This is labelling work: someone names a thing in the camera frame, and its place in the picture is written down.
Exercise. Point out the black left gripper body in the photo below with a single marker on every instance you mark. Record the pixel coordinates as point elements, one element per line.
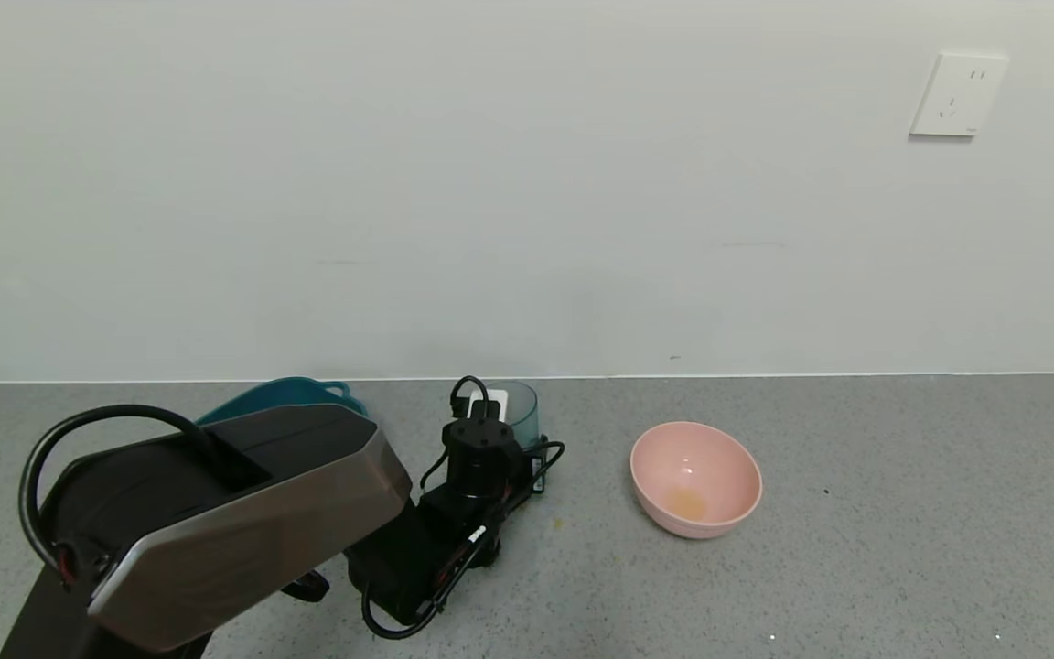
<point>532,467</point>

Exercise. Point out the translucent teal ribbed cup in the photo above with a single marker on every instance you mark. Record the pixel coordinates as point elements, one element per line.
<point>525,412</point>

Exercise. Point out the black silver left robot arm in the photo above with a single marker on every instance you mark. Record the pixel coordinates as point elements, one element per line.
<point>243,531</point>

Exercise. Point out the pink bowl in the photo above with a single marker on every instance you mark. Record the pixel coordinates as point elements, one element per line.
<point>719,467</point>

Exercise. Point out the teal plastic tray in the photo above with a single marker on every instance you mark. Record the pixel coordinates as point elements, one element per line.
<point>289,395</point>

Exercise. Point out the silver white wrist camera box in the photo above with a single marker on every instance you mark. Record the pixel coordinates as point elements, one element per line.
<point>495,403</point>

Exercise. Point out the white wall socket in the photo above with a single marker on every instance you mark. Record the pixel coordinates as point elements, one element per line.
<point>959,93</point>

